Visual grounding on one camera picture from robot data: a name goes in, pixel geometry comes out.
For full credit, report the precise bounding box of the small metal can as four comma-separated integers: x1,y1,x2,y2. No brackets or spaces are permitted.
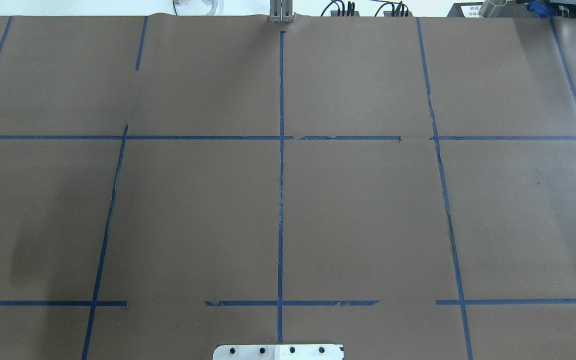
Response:
478,0,508,18

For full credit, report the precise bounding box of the white camera stand pillar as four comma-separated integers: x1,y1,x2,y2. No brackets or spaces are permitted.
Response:
212,343,345,360

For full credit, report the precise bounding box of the aluminium frame post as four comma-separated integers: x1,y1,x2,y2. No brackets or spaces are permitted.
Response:
269,0,295,24

